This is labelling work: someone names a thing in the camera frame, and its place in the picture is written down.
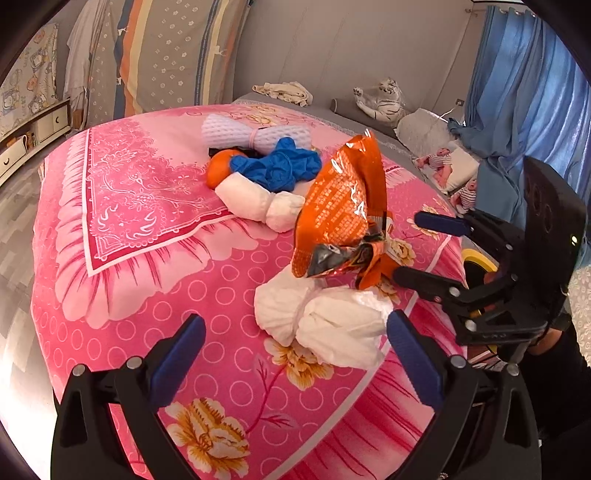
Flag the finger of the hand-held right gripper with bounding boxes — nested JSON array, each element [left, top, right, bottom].
[[414, 209, 525, 259], [392, 265, 518, 333]]

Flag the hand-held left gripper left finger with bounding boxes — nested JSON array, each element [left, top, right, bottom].
[[51, 314, 207, 480]]

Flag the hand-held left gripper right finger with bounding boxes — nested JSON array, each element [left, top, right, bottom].
[[387, 310, 543, 480]]

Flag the yellow-rimmed black trash bin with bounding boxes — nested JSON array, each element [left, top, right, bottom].
[[463, 249, 502, 319]]

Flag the orange snack bag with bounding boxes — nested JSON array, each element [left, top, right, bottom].
[[291, 130, 407, 291]]

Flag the blue cloth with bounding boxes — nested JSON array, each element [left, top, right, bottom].
[[229, 137, 323, 193]]

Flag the white cloth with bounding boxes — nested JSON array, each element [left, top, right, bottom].
[[215, 174, 305, 233]]

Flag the orange fruit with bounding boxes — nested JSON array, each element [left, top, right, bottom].
[[206, 148, 245, 190]]

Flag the white foam fruit net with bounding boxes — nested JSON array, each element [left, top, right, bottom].
[[202, 113, 315, 154]]

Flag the pink printed white pillow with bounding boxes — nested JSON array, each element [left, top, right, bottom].
[[416, 143, 481, 217]]

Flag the white embossed bedspread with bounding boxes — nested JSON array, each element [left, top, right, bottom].
[[566, 277, 591, 324]]

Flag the pink floral blanket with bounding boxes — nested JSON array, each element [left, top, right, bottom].
[[30, 104, 476, 480]]

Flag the white grey pillow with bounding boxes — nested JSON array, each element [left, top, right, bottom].
[[396, 108, 451, 153]]

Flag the white tiger plush toy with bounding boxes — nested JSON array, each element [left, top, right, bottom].
[[353, 78, 409, 129]]

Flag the blue curtain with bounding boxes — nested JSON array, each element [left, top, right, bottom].
[[448, 4, 585, 217]]

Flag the grey bolster cushion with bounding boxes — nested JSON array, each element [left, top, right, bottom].
[[330, 97, 400, 139]]

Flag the grey lace-trimmed bed cover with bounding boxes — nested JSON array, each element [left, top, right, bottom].
[[231, 92, 430, 171]]

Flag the beige crumpled cloth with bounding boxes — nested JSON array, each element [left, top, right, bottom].
[[252, 82, 314, 107]]

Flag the white cabinet with drawers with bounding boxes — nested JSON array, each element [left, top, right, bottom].
[[0, 97, 72, 185]]

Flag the striped patterned hanging sheet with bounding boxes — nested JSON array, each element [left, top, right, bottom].
[[88, 0, 252, 125]]

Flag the cartoon print cloth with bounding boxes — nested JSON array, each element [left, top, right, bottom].
[[0, 23, 61, 139]]

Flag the white hanging garment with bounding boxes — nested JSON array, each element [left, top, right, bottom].
[[62, 0, 109, 130]]

